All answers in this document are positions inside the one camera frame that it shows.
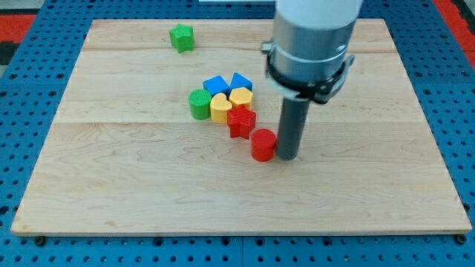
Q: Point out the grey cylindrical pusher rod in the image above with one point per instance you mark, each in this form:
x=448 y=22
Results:
x=291 y=126

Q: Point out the red cylinder block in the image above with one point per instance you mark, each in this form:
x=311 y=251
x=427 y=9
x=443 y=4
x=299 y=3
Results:
x=263 y=143

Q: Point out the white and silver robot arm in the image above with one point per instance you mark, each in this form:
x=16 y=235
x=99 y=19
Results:
x=307 y=60

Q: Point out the red star block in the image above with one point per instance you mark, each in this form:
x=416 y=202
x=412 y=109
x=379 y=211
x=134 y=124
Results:
x=241 y=122

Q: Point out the green star block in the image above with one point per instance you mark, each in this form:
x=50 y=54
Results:
x=182 y=37

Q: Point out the yellow hexagon block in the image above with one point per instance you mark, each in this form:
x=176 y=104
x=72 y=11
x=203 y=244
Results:
x=241 y=96

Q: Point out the blue triangle block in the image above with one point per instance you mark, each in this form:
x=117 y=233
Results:
x=240 y=81

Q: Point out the yellow heart block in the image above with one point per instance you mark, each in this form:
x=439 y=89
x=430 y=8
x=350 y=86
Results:
x=219 y=106

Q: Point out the blue cube block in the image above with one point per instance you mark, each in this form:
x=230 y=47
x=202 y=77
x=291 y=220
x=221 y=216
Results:
x=216 y=85

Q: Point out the green cylinder block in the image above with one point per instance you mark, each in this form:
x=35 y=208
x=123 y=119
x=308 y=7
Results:
x=199 y=103

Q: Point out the wooden board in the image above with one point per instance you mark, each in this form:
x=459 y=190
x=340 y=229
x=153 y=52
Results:
x=124 y=157

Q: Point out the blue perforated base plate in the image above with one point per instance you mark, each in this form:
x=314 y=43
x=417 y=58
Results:
x=36 y=76

